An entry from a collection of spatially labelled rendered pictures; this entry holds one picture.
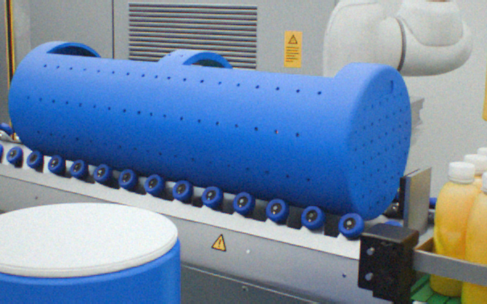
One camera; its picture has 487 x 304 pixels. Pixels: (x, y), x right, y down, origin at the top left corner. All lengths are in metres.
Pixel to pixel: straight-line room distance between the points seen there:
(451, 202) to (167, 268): 0.45
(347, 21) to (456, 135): 2.32
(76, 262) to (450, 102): 3.38
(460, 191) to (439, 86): 2.98
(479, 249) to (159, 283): 0.46
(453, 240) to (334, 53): 0.85
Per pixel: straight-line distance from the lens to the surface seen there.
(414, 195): 1.30
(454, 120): 4.11
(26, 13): 2.47
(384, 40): 1.89
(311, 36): 2.94
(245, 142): 1.31
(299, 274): 1.32
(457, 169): 1.14
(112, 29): 3.45
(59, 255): 0.91
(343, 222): 1.28
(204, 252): 1.44
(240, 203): 1.38
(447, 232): 1.15
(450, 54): 1.97
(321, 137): 1.23
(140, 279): 0.90
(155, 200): 1.52
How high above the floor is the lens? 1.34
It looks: 12 degrees down
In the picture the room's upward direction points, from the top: 1 degrees clockwise
